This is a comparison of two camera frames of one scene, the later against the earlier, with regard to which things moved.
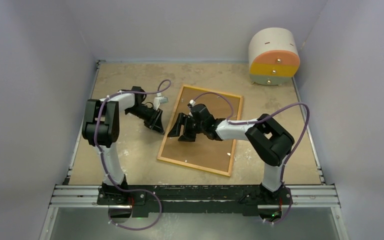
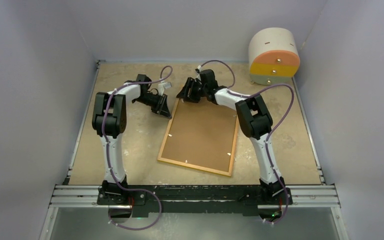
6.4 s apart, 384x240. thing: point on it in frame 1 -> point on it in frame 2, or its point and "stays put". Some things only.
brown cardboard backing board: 203,152 stays put
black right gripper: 187,136 -> 190,84
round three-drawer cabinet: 274,59 stays put
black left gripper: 155,124 -> 161,108
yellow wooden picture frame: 194,166 stays put
